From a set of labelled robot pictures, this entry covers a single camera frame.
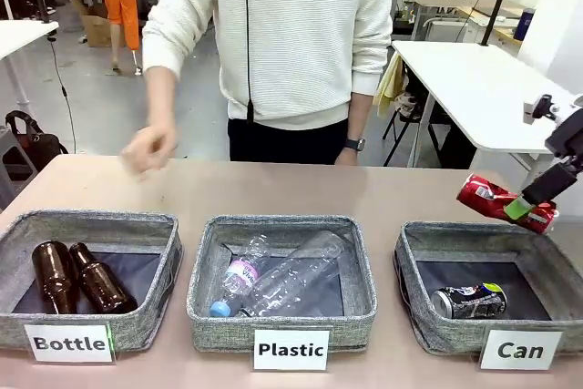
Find black backpack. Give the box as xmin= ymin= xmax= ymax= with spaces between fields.
xmin=4 ymin=109 xmax=69 ymax=180

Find white Plastic label card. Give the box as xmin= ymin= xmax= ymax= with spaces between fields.
xmin=252 ymin=327 xmax=330 ymax=372

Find black trousers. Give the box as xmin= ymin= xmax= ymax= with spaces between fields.
xmin=227 ymin=118 xmax=352 ymax=165

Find bystander in orange trousers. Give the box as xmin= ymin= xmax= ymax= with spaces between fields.
xmin=72 ymin=0 xmax=168 ymax=77

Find wooden table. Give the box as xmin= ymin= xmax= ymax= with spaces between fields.
xmin=455 ymin=1 xmax=525 ymax=48

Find grey fabric basket Plastic label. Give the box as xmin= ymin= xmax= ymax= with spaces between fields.
xmin=186 ymin=214 xmax=378 ymax=353

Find brown glass bottle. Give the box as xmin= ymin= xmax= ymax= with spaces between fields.
xmin=67 ymin=241 xmax=138 ymax=315
xmin=31 ymin=241 xmax=83 ymax=315

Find small white table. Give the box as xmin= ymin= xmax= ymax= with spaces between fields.
xmin=0 ymin=19 xmax=60 ymax=107

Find white Can label card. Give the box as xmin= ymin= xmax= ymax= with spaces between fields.
xmin=478 ymin=328 xmax=562 ymax=371

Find blue flask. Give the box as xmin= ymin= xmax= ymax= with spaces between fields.
xmin=521 ymin=7 xmax=537 ymax=36

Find large clear plastic bottle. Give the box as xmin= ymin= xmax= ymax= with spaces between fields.
xmin=236 ymin=230 xmax=347 ymax=317

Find yellow cloth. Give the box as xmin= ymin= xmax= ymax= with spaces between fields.
xmin=373 ymin=54 xmax=405 ymax=119

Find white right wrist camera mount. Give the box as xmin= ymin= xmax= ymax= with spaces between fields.
xmin=522 ymin=93 xmax=583 ymax=126

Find person's left hand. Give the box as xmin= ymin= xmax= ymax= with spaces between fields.
xmin=334 ymin=149 xmax=361 ymax=166

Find white Bottle label card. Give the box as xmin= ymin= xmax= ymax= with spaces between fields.
xmin=24 ymin=323 xmax=115 ymax=363

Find plastic bottle with blue cap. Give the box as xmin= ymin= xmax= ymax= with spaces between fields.
xmin=209 ymin=233 xmax=271 ymax=318

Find crushed red can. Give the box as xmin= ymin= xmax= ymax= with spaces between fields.
xmin=456 ymin=173 xmax=559 ymax=235

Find white knit sweater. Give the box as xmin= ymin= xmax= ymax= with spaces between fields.
xmin=141 ymin=0 xmax=396 ymax=131

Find grey fabric basket Can label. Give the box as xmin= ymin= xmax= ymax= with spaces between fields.
xmin=394 ymin=220 xmax=583 ymax=356

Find cardboard box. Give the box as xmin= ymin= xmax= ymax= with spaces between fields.
xmin=81 ymin=13 xmax=128 ymax=48

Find person's right hand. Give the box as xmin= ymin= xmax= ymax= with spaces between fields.
xmin=120 ymin=124 xmax=179 ymax=176

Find large white table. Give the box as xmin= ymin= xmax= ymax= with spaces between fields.
xmin=391 ymin=40 xmax=579 ymax=167

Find person's left forearm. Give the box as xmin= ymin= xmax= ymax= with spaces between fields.
xmin=343 ymin=91 xmax=369 ymax=153

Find person's right forearm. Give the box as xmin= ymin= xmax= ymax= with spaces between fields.
xmin=144 ymin=65 xmax=179 ymax=135

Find black printed can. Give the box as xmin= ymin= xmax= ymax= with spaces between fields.
xmin=430 ymin=282 xmax=508 ymax=320

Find black microphone cable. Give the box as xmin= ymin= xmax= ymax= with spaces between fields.
xmin=245 ymin=0 xmax=255 ymax=122

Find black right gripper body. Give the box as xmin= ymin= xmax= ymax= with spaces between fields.
xmin=545 ymin=108 xmax=583 ymax=165

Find grey fabric basket Bottle label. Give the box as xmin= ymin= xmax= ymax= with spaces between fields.
xmin=0 ymin=210 xmax=183 ymax=353

